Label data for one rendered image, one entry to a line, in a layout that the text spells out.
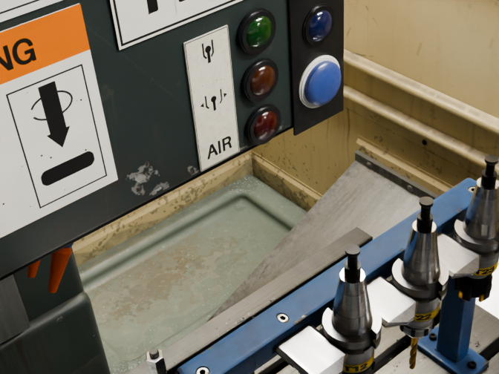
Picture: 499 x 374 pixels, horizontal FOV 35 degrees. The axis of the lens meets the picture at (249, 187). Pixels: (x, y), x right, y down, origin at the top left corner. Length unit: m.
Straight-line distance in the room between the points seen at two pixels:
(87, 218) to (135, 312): 1.36
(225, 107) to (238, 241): 1.47
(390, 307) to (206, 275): 1.01
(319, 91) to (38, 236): 0.20
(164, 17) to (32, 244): 0.14
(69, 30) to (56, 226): 0.11
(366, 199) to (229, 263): 0.40
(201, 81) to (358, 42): 1.15
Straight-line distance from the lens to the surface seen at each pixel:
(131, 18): 0.41
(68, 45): 0.39
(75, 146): 0.42
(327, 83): 0.51
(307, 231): 1.66
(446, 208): 1.00
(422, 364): 1.25
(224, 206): 2.02
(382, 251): 0.93
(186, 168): 0.47
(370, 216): 1.63
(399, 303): 0.89
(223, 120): 0.47
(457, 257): 0.95
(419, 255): 0.88
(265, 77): 0.47
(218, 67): 0.45
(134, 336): 1.75
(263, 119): 0.48
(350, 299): 0.81
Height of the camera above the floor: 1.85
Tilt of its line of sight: 37 degrees down
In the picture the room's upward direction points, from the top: 5 degrees counter-clockwise
